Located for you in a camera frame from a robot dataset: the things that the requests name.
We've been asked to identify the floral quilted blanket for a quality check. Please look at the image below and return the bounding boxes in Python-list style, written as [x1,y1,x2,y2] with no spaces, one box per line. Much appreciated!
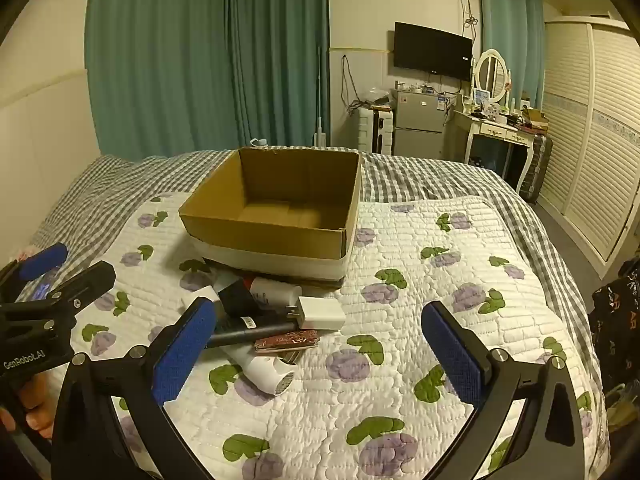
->
[65,192,609,480]

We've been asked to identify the white mop pole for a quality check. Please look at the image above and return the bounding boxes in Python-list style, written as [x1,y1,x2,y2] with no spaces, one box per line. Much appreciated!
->
[312,46,329,149]

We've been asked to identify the oval white-framed mirror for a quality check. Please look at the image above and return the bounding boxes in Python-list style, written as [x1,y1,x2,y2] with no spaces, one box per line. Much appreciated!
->
[474,49,514,107]

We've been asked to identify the dark patterned clothing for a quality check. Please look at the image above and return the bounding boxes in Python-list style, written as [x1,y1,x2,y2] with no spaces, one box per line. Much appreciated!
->
[592,255,640,397]

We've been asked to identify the cardboard box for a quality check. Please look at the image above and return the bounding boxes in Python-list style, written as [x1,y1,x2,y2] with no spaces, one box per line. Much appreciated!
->
[178,146,362,289]

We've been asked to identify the white louvred wardrobe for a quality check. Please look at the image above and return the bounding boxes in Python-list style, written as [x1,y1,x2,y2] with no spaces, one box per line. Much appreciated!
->
[537,14,640,277]

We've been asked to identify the narrow green curtain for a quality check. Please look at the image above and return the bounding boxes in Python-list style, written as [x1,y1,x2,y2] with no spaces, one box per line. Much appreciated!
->
[477,0,546,111]

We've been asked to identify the white dressing table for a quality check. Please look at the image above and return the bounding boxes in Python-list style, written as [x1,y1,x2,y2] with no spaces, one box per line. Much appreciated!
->
[452,107,536,192]

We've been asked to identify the wide green curtain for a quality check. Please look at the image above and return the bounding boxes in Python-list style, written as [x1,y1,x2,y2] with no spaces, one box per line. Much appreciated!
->
[85,0,331,157]

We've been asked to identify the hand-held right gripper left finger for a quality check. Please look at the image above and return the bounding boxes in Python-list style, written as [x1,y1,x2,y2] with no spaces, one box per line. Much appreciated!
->
[51,296,218,480]

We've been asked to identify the white charger plug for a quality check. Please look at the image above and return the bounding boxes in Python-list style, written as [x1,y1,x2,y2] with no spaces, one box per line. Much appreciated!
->
[286,296,347,331]

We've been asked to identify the black cube adapter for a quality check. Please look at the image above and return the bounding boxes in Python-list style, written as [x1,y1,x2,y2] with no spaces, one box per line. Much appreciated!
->
[215,280,262,319]

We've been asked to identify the dark suitcase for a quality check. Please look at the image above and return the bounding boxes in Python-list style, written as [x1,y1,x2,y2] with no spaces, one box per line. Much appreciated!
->
[520,132,554,204]

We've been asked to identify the grey checked bed sheet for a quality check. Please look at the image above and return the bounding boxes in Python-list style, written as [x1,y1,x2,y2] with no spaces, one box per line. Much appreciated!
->
[0,147,617,480]

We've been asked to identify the black cylindrical device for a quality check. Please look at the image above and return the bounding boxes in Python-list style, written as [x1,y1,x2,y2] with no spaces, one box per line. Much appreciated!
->
[205,315,301,349]

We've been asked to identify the white suitcase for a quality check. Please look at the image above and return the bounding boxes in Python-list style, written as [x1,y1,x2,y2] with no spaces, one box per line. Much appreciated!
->
[357,105,395,155]

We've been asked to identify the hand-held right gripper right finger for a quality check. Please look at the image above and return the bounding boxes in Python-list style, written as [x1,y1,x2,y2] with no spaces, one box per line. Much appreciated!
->
[421,301,586,480]

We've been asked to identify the hanging wall cables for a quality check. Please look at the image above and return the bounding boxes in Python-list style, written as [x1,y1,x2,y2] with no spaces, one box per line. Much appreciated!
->
[340,55,362,112]

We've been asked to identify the pink patterned wallet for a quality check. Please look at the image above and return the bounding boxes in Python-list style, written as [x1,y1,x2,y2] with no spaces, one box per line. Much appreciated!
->
[254,330,320,353]

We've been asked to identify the person's left hand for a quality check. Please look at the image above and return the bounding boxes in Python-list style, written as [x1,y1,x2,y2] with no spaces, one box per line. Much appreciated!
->
[0,374,57,442]

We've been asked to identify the black wall television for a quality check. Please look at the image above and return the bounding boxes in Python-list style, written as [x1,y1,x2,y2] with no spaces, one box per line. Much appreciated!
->
[393,21,474,82]

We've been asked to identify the white bottle with red cap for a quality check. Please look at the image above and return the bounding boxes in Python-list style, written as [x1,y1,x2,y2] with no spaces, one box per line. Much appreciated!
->
[243,276,304,307]

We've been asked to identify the grey small fridge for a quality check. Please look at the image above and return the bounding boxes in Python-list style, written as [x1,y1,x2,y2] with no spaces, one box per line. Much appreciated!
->
[392,90,449,161]

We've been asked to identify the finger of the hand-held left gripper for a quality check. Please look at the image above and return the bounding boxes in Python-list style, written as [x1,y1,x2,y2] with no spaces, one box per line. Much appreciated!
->
[0,242,69,293]
[44,261,117,322]

